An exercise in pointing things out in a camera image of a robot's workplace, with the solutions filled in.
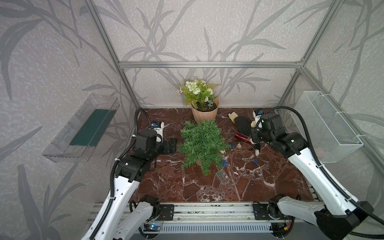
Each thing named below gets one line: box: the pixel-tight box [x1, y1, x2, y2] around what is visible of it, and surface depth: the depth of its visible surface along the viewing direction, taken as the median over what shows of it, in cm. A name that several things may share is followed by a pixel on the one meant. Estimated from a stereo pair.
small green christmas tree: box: [177, 119, 232, 176], surface depth 70 cm
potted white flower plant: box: [177, 79, 220, 124], surface depth 93 cm
